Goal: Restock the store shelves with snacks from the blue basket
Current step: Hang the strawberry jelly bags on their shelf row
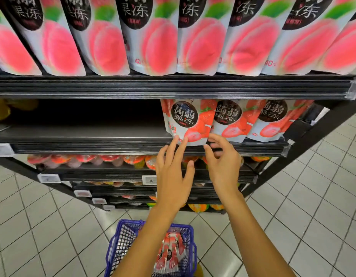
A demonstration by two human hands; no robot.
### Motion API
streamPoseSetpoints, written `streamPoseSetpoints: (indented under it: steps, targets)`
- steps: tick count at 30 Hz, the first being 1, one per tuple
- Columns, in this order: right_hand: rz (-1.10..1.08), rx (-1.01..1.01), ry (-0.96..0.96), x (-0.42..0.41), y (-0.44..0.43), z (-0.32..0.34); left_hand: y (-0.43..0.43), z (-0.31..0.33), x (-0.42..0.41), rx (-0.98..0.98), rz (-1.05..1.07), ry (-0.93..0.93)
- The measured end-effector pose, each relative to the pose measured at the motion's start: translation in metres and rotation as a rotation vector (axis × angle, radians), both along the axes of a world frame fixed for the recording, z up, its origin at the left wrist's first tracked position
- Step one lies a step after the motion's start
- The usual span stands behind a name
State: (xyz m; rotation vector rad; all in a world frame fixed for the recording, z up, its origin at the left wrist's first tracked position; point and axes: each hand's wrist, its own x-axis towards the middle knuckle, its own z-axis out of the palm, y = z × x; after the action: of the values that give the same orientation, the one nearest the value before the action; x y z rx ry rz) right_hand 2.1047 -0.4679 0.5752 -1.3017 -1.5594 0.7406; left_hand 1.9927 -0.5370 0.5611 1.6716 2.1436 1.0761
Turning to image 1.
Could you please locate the person's left forearm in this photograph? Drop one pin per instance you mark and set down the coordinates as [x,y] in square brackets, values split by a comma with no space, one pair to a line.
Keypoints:
[143,248]

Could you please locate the red price tag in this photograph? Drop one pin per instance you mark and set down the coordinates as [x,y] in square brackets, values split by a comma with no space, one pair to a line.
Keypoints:
[99,201]

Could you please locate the person's right forearm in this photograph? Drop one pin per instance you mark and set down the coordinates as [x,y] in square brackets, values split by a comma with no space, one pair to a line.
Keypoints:
[256,248]

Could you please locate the person's right yellow shoe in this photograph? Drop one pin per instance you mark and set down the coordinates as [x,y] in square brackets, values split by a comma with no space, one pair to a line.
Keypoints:
[198,271]

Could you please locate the row of pink jelly packs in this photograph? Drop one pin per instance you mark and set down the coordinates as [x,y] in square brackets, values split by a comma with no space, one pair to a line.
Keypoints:
[154,40]

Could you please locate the blue plastic shopping basket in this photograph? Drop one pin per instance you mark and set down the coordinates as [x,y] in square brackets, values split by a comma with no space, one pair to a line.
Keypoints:
[123,236]

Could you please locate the black low shelf rack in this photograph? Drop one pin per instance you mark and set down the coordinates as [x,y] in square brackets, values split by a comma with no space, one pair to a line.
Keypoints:
[108,86]

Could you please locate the pink peach jelly bag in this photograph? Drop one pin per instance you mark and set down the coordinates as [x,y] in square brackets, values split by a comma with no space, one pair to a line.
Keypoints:
[276,121]

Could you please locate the person's right hand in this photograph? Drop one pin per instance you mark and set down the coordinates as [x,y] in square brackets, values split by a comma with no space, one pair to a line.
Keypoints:
[227,175]

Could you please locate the person's left hand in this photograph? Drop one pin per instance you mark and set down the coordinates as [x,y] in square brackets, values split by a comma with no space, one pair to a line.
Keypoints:
[170,187]

